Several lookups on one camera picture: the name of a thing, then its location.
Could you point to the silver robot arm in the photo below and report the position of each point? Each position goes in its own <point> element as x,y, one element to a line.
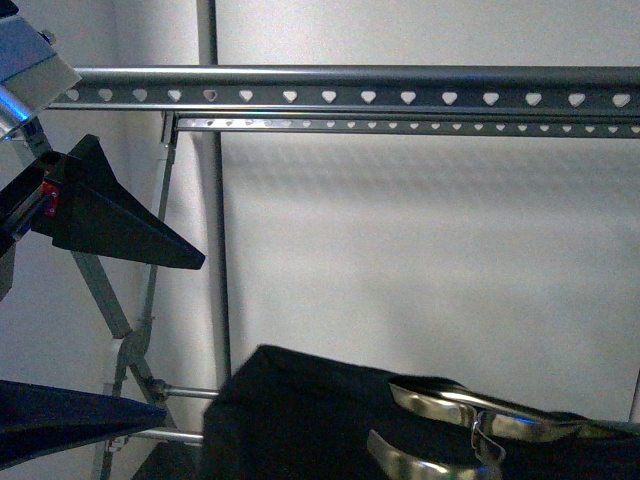
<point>33,76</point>

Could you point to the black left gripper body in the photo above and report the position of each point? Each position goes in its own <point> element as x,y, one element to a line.
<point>32,200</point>

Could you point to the grey metal drying rack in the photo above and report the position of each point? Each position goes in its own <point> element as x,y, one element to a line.
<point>476,101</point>

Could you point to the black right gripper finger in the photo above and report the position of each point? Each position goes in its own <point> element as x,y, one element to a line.
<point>40,420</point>

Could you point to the black t-shirt with logo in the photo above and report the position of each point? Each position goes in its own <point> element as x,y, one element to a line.
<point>290,415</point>

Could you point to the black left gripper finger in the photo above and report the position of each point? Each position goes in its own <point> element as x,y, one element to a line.
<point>93,213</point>

